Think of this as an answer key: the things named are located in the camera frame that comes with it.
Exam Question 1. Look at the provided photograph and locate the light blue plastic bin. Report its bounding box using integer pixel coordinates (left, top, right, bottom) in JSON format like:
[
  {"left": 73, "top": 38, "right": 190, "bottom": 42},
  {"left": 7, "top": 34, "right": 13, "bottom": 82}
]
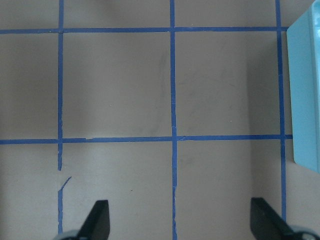
[{"left": 287, "top": 0, "right": 320, "bottom": 173}]

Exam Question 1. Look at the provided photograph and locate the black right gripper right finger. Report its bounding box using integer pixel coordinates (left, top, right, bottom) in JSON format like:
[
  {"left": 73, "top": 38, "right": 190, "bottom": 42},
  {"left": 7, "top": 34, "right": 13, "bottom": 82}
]
[{"left": 250, "top": 197, "right": 297, "bottom": 240}]

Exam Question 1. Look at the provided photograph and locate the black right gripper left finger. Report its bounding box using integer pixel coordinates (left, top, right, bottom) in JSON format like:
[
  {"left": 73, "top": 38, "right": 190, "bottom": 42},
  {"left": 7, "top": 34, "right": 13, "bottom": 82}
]
[{"left": 75, "top": 200, "right": 111, "bottom": 240}]

